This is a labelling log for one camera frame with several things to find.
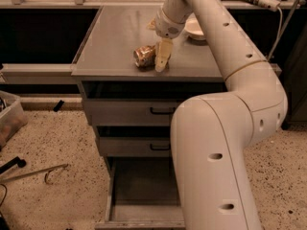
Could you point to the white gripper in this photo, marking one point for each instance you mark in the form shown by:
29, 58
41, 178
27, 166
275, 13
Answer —
167, 27

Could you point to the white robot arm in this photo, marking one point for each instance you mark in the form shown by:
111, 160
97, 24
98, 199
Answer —
210, 132

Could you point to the grey drawer cabinet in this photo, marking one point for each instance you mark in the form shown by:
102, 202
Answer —
107, 55

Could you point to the top grey drawer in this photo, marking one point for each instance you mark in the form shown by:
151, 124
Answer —
127, 103

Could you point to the grey drawer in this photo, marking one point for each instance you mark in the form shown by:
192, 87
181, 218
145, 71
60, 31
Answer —
127, 103
133, 141
142, 195

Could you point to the middle grey drawer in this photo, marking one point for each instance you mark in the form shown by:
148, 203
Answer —
133, 141

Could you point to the bottom grey drawer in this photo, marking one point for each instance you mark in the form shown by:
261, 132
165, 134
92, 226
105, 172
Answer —
142, 195

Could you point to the white paper bowl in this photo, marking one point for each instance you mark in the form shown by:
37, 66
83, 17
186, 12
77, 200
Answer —
193, 28

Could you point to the small black block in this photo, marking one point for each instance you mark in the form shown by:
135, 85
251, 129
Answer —
58, 106

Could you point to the dark cabinet at right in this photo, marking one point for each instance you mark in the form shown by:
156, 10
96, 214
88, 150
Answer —
295, 82

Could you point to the clear plastic storage bin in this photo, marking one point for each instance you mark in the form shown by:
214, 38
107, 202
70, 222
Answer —
12, 116

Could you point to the metal grabber stick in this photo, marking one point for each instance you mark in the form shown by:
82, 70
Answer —
29, 174

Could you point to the black handle tool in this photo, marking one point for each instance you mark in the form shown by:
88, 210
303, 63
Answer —
16, 161

